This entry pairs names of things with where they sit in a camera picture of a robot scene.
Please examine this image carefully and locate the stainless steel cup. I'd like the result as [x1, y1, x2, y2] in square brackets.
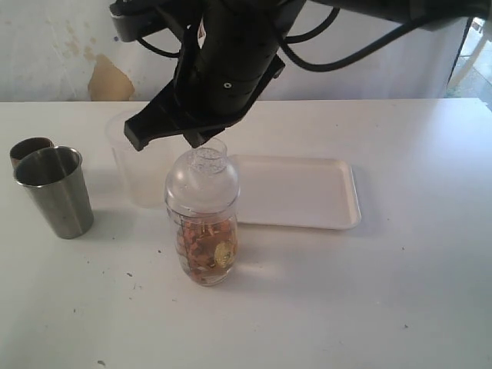
[14, 145, 94, 239]

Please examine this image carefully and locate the clear dome shaker lid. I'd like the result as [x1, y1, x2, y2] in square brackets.
[165, 138, 240, 216]

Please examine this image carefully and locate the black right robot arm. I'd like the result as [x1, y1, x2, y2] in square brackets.
[110, 1, 491, 151]

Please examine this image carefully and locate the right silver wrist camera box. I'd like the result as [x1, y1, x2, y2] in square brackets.
[109, 0, 178, 42]

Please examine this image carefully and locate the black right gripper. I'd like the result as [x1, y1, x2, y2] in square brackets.
[124, 22, 285, 151]

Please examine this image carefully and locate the white rectangular plastic tray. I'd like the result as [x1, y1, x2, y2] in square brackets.
[231, 155, 361, 231]

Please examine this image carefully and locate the translucent white plastic cup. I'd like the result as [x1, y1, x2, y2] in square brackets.
[105, 111, 175, 208]

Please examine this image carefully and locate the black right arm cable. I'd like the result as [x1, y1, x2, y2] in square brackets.
[134, 7, 416, 73]

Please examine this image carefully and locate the brown wooden cup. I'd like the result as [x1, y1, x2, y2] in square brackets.
[9, 137, 54, 169]

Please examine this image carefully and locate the clear plastic shaker cup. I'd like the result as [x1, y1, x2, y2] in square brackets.
[166, 199, 238, 287]

